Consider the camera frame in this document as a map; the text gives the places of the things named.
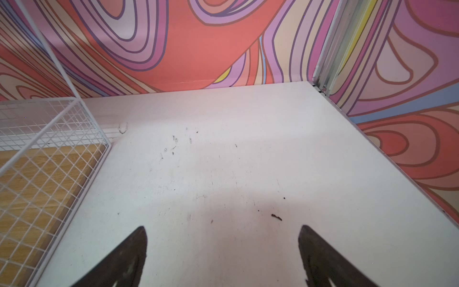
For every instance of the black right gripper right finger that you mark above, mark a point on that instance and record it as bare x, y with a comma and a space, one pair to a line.
325, 266

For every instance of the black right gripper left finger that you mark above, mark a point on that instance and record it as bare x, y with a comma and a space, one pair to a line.
122, 267

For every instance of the white wire wooden shelf rack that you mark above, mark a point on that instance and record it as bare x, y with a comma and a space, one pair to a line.
51, 146

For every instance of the aluminium frame post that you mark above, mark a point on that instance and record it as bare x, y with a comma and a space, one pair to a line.
336, 44

